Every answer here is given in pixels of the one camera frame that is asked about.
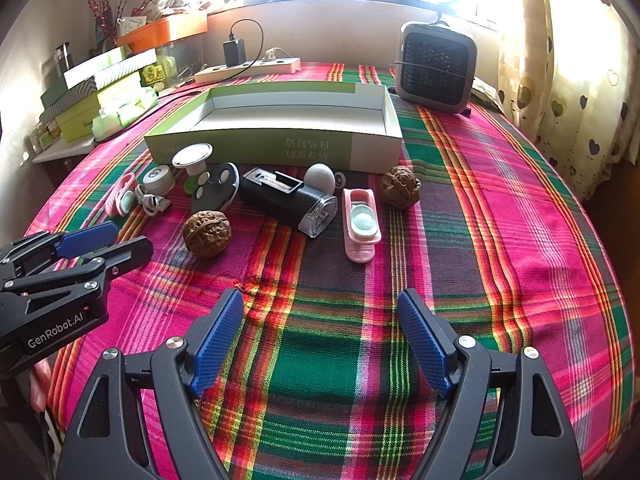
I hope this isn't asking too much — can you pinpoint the clear plastic container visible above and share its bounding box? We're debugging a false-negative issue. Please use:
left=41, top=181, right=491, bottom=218
left=155, top=35, right=208, bottom=81

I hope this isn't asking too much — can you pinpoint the black charger adapter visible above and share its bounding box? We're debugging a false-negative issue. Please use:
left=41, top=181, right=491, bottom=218
left=223, top=38, right=247, bottom=67

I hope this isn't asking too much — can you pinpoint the dark green patterned box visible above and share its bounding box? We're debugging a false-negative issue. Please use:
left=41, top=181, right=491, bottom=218
left=40, top=77, right=98, bottom=111

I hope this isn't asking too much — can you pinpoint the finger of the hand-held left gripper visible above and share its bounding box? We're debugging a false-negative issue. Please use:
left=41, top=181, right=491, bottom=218
left=0, top=222, right=119, bottom=281
left=0, top=236, right=155, bottom=307

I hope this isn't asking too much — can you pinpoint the green tissue pack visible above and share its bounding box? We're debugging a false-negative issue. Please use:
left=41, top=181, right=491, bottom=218
left=91, top=85, right=160, bottom=142

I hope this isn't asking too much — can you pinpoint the black charger cable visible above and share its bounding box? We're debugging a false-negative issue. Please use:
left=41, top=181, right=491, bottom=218
left=230, top=19, right=265, bottom=63

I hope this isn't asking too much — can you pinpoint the black bike light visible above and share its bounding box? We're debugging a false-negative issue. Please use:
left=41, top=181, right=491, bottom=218
left=239, top=166, right=339, bottom=239

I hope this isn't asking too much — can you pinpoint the pile of paper packets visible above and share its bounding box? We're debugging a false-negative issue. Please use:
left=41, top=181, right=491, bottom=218
left=117, top=0, right=221, bottom=28

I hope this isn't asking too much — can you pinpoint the pink strap bike light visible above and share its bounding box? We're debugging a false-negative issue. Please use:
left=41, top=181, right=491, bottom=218
left=342, top=187, right=382, bottom=263

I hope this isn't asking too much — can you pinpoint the black key fob remote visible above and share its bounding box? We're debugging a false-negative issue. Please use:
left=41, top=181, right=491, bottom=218
left=191, top=162, right=240, bottom=213

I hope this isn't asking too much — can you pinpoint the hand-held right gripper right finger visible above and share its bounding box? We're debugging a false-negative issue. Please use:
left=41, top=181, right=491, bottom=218
left=396, top=287, right=585, bottom=480

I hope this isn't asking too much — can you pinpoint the pink clip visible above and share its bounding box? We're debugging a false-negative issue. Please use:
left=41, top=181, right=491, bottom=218
left=106, top=173, right=138, bottom=217

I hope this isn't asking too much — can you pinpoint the green white flat box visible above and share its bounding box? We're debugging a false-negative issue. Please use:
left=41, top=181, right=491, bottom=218
left=63, top=46, right=133, bottom=90

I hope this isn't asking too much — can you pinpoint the black metal cup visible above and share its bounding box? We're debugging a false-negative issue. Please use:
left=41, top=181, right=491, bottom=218
left=52, top=41, right=75, bottom=78

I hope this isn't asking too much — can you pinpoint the white power strip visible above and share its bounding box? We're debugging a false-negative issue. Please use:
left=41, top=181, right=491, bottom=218
left=194, top=56, right=302, bottom=84

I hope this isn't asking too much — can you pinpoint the white side table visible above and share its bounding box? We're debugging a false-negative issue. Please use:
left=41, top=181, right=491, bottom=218
left=32, top=135, right=98, bottom=163

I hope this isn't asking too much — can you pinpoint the green white round holder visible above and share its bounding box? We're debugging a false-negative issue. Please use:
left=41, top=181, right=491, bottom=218
left=172, top=143, right=215, bottom=197

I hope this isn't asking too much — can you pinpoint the brown walnut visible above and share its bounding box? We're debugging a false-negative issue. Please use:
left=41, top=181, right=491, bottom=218
left=381, top=165, right=422, bottom=208
left=182, top=210, right=232, bottom=259

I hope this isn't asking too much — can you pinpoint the green white cardboard box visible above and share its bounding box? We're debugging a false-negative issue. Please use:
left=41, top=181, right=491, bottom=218
left=144, top=80, right=404, bottom=173

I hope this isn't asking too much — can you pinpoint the yellow-green box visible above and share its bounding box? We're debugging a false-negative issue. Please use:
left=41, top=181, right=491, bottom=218
left=55, top=72, right=143, bottom=143

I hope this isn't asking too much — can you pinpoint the heart print curtain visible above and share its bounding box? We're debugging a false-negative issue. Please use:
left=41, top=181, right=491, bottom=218
left=500, top=0, right=640, bottom=201

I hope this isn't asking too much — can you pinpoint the small green carton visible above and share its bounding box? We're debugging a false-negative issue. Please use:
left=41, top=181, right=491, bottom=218
left=30, top=120, right=63, bottom=153

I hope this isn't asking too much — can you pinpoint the white round knob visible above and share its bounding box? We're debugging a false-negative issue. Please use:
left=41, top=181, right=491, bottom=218
left=305, top=163, right=347, bottom=196

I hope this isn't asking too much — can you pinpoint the small yellow-green packet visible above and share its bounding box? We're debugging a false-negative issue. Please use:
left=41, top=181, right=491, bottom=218
left=141, top=55, right=178, bottom=86

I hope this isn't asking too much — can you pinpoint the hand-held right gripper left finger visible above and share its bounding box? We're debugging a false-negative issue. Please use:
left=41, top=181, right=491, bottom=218
left=56, top=287, right=246, bottom=480

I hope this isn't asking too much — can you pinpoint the white usb cable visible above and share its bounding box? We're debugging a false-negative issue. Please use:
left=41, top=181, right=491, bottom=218
left=135, top=185, right=173, bottom=217

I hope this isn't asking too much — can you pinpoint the plaid tablecloth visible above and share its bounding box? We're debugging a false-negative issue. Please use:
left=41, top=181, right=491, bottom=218
left=25, top=62, right=633, bottom=480

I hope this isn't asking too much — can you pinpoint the grey striped box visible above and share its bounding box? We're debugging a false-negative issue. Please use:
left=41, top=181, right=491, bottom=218
left=92, top=50, right=158, bottom=92

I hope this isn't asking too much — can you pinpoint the person's left hand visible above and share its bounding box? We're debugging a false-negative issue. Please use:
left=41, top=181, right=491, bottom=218
left=29, top=360, right=54, bottom=413

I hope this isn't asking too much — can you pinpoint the orange tray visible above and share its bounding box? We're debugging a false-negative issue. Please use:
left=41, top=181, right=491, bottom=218
left=116, top=10, right=208, bottom=53

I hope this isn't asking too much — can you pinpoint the grey portable fan heater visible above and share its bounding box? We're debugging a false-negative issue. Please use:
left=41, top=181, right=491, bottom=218
left=393, top=21, right=478, bottom=114

